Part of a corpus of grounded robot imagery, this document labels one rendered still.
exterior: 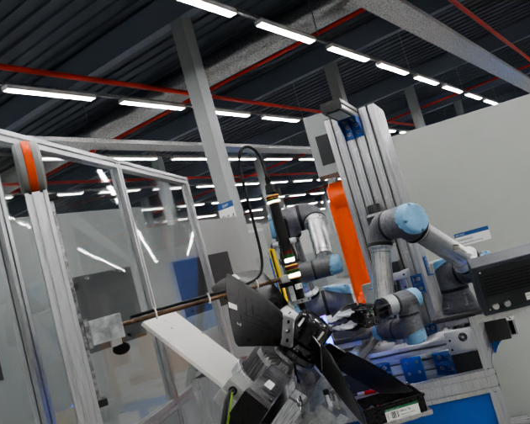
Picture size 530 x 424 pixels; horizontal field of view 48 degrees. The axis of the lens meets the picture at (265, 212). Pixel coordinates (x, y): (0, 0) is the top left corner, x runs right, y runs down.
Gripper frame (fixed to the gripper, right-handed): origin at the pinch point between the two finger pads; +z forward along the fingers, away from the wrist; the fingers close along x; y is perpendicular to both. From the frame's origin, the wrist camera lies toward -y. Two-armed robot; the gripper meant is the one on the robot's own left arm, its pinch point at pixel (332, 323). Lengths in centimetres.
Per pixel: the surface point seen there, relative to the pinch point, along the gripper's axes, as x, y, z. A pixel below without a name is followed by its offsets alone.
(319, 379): 13.8, 7.4, 13.6
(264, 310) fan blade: -14.7, 19.1, 31.6
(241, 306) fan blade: -18.4, 22.9, 39.8
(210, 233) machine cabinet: -32, -425, -115
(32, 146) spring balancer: -75, 0, 81
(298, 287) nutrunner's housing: -16.0, 4.1, 11.8
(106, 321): -22, 3, 73
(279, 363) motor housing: 2.9, 12.7, 27.9
